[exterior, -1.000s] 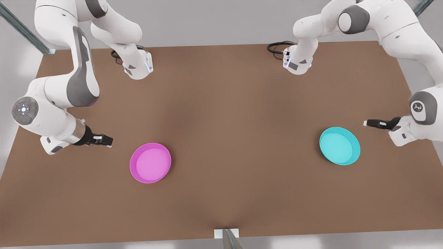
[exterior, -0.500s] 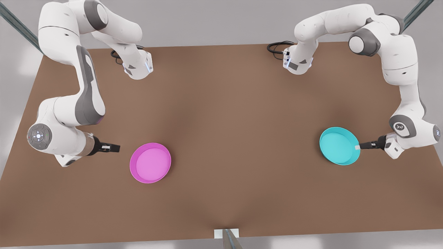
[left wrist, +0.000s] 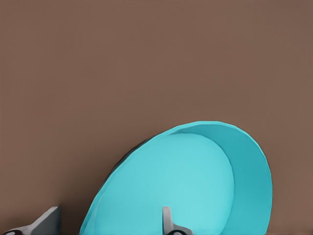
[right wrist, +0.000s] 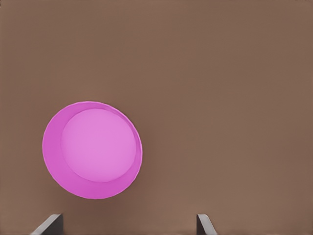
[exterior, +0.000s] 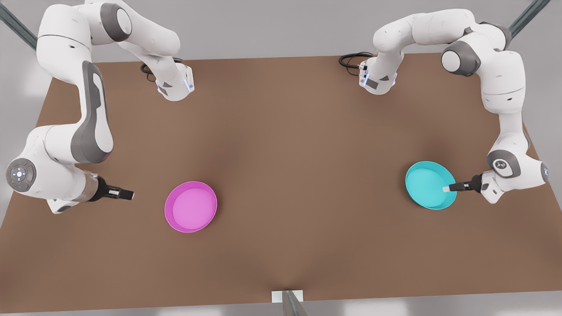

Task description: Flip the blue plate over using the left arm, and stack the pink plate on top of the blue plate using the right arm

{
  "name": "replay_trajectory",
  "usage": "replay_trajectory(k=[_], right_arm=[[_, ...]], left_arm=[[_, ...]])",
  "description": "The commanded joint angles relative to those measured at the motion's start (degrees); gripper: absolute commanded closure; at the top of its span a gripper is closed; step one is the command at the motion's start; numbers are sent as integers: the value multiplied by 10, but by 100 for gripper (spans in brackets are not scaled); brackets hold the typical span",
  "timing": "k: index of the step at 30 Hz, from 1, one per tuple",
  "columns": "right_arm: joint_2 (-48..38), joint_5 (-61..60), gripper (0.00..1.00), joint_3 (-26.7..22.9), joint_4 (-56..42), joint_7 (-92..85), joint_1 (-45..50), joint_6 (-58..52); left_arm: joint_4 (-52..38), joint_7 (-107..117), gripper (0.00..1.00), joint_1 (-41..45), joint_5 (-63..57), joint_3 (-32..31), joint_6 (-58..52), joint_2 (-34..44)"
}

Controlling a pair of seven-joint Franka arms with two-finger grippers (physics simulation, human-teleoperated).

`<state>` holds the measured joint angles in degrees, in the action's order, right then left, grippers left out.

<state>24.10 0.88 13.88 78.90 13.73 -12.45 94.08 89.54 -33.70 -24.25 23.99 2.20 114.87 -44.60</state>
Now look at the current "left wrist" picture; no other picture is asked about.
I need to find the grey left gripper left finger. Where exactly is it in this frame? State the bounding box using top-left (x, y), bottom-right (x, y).
top-left (1, 206), bottom-right (61, 235)

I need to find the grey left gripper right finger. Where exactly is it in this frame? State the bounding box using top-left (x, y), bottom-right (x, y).
top-left (162, 206), bottom-right (193, 235)

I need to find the blue plate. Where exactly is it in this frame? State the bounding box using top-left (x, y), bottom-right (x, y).
top-left (78, 120), bottom-right (273, 235)

